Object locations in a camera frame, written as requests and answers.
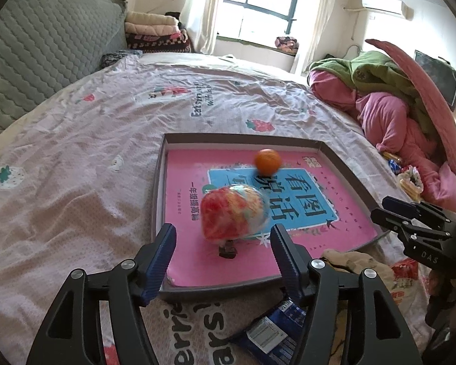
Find dark checked folded blanket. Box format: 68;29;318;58
125;30;195;54

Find white curtain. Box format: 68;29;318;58
181;0;256;57
289;0;342;74

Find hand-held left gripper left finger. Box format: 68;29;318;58
26;223;177;365

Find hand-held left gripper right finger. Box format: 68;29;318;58
270;224;420;365

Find dusty red quilted cushion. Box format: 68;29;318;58
365;39;456;176

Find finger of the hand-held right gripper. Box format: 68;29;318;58
382;196;454;224
370;208;452;241

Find dark patterned pillow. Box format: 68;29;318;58
100;49;143;68

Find pink strawberry printed bedsheet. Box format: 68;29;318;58
0;51;456;365

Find dark framed screen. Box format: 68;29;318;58
413;49;456;109

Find red and white snack bag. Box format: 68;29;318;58
388;257;436;346

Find dark shallow cardboard tray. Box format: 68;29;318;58
151;133;394;303

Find pink quilt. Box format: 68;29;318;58
308;69;456;214

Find cream and pink folded blankets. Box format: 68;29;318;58
125;11;182;38

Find floral cloth bundle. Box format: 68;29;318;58
274;36;300;54

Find dark framed window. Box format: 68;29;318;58
216;0;327;48

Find floral pouch with crackers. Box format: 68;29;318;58
397;165;425;200

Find green blanket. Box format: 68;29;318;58
309;51;441;138

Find blue snack packet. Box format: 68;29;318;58
228;298;309;355

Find tangerine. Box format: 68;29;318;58
254;149;282;178

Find pink and blue book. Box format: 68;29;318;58
166;148;379;288

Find white air conditioner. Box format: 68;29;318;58
361;0;413;19

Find grey quilted headboard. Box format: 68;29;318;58
0;0;128;149

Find beige cloth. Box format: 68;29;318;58
319;248;396;365

